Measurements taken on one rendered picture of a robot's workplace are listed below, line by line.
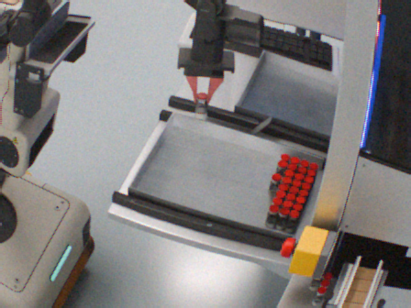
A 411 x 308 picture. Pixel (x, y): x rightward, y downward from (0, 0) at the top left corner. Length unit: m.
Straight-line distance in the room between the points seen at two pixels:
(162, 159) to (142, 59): 1.86
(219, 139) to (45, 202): 0.85
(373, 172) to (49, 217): 1.35
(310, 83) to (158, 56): 1.64
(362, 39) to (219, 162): 0.69
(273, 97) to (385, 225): 0.66
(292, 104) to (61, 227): 0.84
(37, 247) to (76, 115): 1.05
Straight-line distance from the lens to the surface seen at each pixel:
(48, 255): 2.70
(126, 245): 3.16
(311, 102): 2.34
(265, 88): 2.35
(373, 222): 1.79
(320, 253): 1.75
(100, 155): 3.48
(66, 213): 2.84
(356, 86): 1.61
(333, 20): 2.75
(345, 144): 1.69
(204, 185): 2.07
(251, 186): 2.08
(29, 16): 1.87
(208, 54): 1.79
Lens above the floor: 2.25
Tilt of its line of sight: 40 degrees down
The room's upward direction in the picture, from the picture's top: 8 degrees clockwise
